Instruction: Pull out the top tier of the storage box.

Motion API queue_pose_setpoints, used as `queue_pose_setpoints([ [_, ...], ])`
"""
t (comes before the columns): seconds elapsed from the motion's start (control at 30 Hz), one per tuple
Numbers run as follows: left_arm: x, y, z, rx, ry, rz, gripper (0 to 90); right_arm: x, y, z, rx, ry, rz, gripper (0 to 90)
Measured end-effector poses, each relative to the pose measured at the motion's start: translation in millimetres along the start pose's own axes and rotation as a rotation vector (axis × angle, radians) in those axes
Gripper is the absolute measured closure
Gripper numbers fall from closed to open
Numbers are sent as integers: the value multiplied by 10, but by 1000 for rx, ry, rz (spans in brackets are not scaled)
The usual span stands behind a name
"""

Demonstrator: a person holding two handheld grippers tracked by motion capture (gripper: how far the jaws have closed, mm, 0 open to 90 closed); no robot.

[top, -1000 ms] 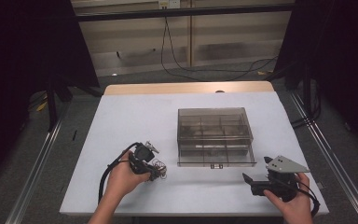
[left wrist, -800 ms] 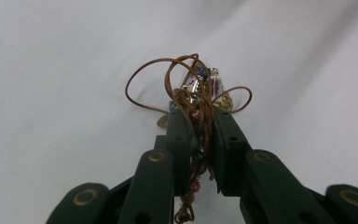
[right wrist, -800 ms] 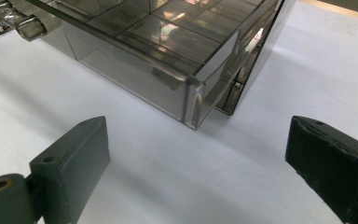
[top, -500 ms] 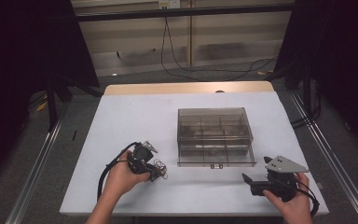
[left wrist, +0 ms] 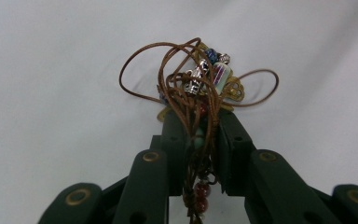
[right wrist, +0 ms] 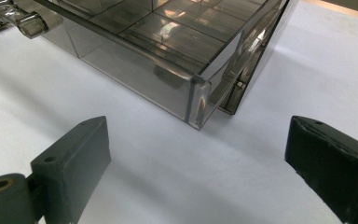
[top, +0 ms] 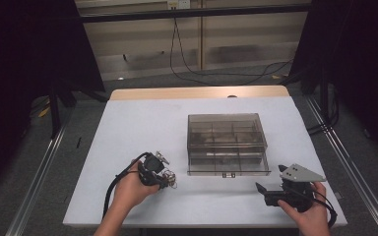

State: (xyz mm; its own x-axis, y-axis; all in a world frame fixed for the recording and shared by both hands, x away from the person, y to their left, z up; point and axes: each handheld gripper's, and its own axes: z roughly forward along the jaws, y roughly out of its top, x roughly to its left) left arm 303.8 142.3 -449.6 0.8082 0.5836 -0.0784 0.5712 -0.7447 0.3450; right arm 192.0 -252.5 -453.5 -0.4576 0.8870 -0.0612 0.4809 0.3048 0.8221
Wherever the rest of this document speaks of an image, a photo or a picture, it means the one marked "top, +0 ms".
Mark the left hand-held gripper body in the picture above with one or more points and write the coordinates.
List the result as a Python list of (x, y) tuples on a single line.
[(151, 167)]

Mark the metal floor rail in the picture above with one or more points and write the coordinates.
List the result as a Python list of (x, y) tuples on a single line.
[(351, 170), (36, 187)]

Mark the small black floor strip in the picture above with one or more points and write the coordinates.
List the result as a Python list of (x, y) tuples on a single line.
[(78, 142)]

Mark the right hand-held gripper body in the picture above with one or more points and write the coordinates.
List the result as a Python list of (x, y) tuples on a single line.
[(297, 193)]

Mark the person's left hand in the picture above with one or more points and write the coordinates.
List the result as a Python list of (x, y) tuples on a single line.
[(129, 190)]

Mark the white table mat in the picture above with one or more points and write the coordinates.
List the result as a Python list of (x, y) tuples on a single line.
[(144, 131)]

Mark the small grey floor piece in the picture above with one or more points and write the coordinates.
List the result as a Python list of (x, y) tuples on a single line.
[(338, 195)]

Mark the person's right hand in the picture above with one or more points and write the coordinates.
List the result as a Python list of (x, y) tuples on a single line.
[(313, 218)]

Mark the black stand post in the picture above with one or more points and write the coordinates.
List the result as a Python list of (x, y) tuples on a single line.
[(324, 98), (55, 111)]

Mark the black curtain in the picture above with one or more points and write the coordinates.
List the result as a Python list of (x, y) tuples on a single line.
[(357, 49), (19, 65)]

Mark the black horizontal bar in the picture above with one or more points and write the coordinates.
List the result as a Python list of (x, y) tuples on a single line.
[(193, 13)]

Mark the dark round table grommet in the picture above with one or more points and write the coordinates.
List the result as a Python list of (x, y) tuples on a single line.
[(232, 96)]

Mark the white wall socket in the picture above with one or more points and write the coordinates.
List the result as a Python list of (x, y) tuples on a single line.
[(178, 4)]

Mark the smoky transparent drawer box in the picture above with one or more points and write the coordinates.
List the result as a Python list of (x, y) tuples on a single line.
[(224, 131)]

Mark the yellow floor item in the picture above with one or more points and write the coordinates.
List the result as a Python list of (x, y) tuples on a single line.
[(44, 112)]

